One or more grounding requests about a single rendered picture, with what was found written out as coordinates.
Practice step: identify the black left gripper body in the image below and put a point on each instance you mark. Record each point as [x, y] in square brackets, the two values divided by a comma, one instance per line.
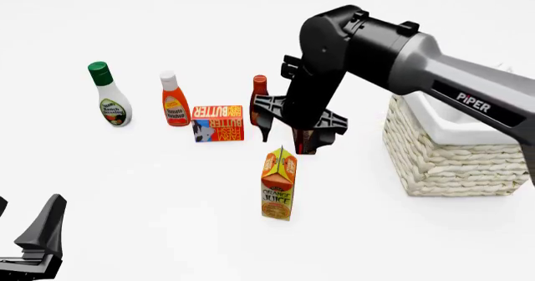
[37, 265]

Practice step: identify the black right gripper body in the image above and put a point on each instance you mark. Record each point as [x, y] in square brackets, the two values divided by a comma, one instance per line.
[269, 103]

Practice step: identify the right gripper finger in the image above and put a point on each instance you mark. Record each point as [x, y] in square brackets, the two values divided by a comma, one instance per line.
[265, 127]
[325, 137]

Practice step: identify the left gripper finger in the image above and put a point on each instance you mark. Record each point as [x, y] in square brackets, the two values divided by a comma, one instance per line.
[2, 206]
[44, 227]

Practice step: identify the silver and black right robot arm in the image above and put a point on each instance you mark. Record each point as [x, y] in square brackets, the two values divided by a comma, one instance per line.
[418, 58]

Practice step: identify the orange juice carton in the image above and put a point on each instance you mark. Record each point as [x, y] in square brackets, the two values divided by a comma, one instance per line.
[277, 187]

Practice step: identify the white basket liner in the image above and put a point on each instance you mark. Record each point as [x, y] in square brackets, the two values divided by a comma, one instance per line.
[447, 124]

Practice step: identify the white woven basket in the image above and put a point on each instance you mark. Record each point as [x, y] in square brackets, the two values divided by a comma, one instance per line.
[451, 168]

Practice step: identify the dark red sauce bottle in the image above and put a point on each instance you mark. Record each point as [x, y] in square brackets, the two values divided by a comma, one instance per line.
[259, 89]

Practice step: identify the dark brown printed box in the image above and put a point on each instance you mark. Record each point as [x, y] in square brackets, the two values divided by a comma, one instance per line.
[304, 141]

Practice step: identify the butter box orange and blue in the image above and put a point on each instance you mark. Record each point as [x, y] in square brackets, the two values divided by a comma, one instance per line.
[218, 124]

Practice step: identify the tomato ketchup bottle white cap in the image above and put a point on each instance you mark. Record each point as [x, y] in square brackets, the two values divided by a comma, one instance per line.
[174, 103]

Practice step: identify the ranch dressing bottle green cap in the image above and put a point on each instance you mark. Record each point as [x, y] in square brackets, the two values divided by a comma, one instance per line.
[112, 102]

